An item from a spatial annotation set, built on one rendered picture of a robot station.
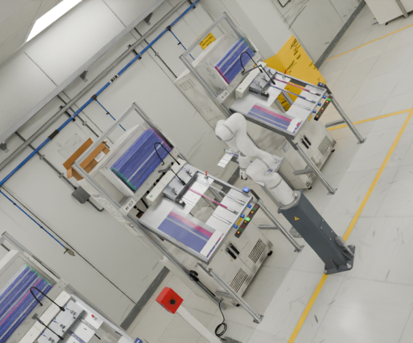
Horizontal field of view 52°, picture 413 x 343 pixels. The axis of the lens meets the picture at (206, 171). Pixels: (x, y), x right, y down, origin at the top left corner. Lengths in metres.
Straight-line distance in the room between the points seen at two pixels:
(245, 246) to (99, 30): 3.13
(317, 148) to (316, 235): 1.56
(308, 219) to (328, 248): 0.31
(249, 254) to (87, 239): 1.93
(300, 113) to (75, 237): 2.74
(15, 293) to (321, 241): 2.23
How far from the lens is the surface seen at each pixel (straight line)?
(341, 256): 3.43
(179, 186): 3.61
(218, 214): 3.49
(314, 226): 3.22
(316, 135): 4.66
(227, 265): 3.80
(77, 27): 5.39
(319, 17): 7.95
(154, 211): 3.60
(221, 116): 4.35
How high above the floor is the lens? 2.24
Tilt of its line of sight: 19 degrees down
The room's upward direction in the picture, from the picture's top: 42 degrees counter-clockwise
